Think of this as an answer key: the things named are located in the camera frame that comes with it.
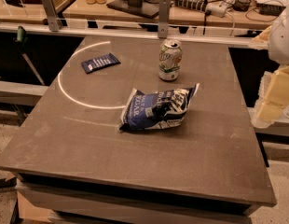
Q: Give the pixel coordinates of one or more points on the metal bracket post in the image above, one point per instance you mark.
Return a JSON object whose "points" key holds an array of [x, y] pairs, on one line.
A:
{"points": [[54, 23], [163, 18]]}

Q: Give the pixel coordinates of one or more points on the blue white chip bag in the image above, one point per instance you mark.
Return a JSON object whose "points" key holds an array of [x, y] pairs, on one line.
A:
{"points": [[159, 110]]}

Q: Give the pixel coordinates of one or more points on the green white 7up can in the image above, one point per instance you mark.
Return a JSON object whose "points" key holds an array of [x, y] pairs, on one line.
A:
{"points": [[170, 57]]}

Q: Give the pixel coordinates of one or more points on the metal rail bar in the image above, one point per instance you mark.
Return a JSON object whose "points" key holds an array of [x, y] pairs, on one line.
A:
{"points": [[201, 35]]}

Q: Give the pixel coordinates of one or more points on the right metal bracket post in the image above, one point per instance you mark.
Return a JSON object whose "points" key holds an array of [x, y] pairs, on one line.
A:
{"points": [[163, 18]]}

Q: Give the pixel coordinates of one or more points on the black monitor stand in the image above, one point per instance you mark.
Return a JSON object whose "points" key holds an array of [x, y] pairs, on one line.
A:
{"points": [[135, 7]]}

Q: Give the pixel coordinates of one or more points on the green handled tool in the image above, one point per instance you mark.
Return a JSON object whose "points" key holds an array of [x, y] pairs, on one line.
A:
{"points": [[19, 40]]}

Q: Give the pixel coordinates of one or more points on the power strip with cables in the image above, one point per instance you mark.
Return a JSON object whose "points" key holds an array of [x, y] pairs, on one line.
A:
{"points": [[217, 8]]}

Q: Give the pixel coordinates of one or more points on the wooden board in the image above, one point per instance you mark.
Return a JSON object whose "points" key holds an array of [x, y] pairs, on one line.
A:
{"points": [[31, 11]]}

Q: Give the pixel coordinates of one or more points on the black device box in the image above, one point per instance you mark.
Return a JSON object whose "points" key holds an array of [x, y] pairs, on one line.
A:
{"points": [[271, 10]]}

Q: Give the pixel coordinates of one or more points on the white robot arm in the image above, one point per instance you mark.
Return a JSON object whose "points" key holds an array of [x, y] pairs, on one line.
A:
{"points": [[278, 43]]}

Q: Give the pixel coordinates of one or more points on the left metal bracket post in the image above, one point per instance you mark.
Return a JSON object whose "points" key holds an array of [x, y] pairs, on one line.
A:
{"points": [[54, 23]]}

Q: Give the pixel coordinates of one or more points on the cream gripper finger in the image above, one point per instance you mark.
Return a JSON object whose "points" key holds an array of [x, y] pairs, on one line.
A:
{"points": [[278, 88], [268, 112]]}

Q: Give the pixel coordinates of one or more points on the blue rxbar blueberry wrapper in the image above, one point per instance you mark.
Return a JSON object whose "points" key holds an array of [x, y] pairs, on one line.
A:
{"points": [[99, 63]]}

